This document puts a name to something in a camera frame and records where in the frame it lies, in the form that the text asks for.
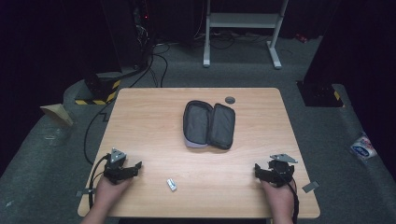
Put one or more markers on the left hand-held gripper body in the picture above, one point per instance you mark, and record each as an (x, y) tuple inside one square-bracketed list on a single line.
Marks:
[(115, 161)]

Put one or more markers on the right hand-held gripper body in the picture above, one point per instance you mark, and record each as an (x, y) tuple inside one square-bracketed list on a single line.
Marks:
[(281, 169)]

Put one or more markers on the small white eraser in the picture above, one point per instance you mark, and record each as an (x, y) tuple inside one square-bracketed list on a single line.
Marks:
[(171, 184)]

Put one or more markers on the dark grey pencil case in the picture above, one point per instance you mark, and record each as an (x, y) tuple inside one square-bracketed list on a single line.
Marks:
[(209, 124)]

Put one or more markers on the person's right hand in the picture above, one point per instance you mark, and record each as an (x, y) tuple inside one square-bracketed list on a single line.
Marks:
[(278, 197)]

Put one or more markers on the person's left hand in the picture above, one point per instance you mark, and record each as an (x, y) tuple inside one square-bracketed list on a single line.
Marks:
[(109, 193)]

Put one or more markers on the grey tape strip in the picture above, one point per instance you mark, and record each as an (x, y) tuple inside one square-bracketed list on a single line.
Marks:
[(310, 186), (83, 192)]

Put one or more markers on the black yellow striped base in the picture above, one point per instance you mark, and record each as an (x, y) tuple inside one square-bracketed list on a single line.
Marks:
[(99, 90)]

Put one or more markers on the grey round table grommet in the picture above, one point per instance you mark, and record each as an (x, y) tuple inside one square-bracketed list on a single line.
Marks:
[(229, 100)]

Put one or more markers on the tan cardboard piece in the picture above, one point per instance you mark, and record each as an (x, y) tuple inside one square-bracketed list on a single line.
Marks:
[(57, 113)]

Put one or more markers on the black box with yellow stripe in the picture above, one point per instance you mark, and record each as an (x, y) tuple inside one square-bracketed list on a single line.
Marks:
[(320, 95)]

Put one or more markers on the white blue plastic packet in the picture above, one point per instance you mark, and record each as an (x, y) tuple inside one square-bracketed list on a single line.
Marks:
[(363, 148)]

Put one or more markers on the dark equipment rack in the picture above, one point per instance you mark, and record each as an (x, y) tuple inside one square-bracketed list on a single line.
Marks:
[(137, 31)]

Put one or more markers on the small red object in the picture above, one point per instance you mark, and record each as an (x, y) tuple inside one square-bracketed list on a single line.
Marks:
[(301, 38)]

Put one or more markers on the white metal stand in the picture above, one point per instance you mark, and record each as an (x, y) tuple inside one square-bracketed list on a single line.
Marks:
[(243, 20)]

